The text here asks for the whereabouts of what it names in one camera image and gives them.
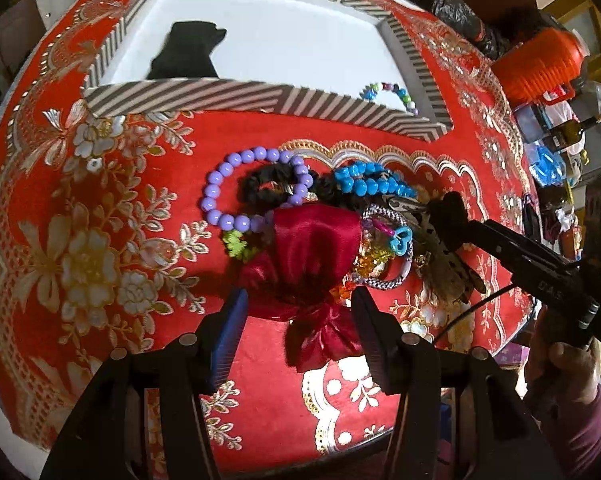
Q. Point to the orange ribbed jug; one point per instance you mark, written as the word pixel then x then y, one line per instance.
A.
pixel 535 67

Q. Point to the glitter bangle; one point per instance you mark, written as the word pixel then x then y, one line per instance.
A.
pixel 380 284

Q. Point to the black fabric pouch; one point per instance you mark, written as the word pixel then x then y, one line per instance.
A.
pixel 185 55

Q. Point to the person's right forearm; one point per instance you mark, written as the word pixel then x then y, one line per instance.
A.
pixel 577 435

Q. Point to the red floral tablecloth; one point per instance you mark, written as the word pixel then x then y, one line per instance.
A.
pixel 130 175

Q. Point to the red satin pouch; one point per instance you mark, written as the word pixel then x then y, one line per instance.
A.
pixel 310 255

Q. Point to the black plastic bag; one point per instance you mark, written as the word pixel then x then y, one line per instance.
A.
pixel 455 12

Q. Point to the blue plastic wrapper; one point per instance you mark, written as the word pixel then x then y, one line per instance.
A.
pixel 547 165

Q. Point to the black scrunchie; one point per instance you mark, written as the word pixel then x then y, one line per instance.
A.
pixel 265 180

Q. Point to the leopard print bow scrunchie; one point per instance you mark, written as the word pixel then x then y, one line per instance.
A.
pixel 443 265

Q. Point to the person's right hand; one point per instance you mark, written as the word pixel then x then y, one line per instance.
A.
pixel 562 367

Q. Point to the striped rim white tray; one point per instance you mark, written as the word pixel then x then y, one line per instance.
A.
pixel 280 105

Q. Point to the dark glass bottle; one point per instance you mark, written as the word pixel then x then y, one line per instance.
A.
pixel 572 130

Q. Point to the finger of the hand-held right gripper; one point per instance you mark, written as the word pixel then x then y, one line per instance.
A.
pixel 449 215

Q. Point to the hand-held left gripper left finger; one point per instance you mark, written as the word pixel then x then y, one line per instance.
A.
pixel 228 332

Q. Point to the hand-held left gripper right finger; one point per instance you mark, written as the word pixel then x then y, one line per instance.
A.
pixel 375 342

